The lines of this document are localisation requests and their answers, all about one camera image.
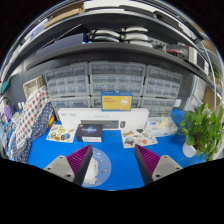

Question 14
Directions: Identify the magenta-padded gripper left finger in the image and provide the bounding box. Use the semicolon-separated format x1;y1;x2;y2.
43;143;94;187

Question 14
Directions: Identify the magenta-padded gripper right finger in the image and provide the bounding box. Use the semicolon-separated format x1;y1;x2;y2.
134;143;184;185

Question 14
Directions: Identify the grey and white computer mouse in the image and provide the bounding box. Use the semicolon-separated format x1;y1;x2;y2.
84;158;102;185

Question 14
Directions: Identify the food sticker sheet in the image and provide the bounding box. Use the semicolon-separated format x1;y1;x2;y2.
45;123;77;144

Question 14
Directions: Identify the clear plastic bag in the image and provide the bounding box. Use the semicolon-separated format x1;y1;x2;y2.
146;116;179;138

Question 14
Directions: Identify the navy polka dot cloth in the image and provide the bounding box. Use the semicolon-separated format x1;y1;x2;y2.
11;101;55;164

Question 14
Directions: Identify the small black product box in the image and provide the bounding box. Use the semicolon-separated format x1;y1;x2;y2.
74;123;104;144

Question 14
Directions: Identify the yellow object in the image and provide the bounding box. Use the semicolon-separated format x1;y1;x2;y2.
48;114;56;127

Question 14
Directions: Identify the white keyboard packaging box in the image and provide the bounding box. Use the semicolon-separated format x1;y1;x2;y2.
57;107;150;132

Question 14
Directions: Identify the green potted plant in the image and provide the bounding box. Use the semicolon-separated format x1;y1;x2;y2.
173;103;224;163

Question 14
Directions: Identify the red blue checkered cloth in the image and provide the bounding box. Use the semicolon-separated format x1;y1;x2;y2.
14;84;51;149

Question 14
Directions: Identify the purple object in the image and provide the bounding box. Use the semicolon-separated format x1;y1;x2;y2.
3;104;14;123

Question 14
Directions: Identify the yellow and blue box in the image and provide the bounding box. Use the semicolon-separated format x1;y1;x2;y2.
100;90;134;112

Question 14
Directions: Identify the beige woven basket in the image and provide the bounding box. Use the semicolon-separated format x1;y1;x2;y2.
22;75;45;100

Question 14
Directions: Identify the grey pegboard panel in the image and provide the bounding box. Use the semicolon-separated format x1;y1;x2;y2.
4;58;48;109

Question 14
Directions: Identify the dark shelf unit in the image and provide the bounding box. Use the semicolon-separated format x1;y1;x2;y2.
21;0;219;86

